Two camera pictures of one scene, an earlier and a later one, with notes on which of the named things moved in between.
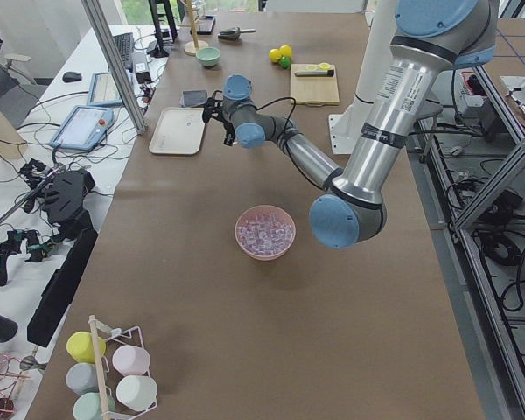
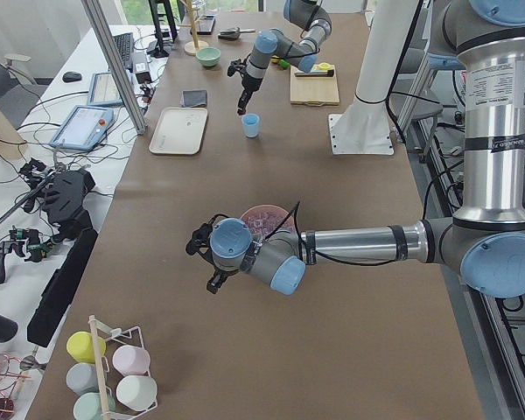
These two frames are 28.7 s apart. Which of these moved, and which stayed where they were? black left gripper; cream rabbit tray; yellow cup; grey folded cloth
Moved: black left gripper
Stayed: grey folded cloth; yellow cup; cream rabbit tray
